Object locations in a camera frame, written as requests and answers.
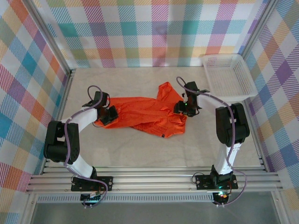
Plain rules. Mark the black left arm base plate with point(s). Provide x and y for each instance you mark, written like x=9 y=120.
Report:
x=107 y=180

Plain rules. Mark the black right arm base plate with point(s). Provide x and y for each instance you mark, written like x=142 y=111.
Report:
x=203 y=182

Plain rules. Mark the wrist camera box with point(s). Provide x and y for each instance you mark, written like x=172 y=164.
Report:
x=191 y=86
x=101 y=98

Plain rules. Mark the aluminium frame rail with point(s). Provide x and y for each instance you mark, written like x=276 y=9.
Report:
x=151 y=180

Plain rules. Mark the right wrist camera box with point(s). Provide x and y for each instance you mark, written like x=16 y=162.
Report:
x=191 y=86

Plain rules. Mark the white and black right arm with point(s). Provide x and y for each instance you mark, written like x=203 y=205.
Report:
x=231 y=126

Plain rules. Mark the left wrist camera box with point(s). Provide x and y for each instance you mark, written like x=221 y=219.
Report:
x=101 y=98

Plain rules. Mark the aluminium side rail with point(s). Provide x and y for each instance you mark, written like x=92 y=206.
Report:
x=262 y=163
x=69 y=81

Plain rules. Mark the aluminium frame post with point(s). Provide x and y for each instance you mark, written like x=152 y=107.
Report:
x=258 y=28
x=50 y=35

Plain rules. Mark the orange printed t-shirt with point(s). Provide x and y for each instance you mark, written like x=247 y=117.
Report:
x=144 y=114

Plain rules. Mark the white plastic mesh basket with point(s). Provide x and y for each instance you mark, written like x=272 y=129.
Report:
x=229 y=74

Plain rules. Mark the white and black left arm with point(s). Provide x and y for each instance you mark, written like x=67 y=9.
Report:
x=81 y=116

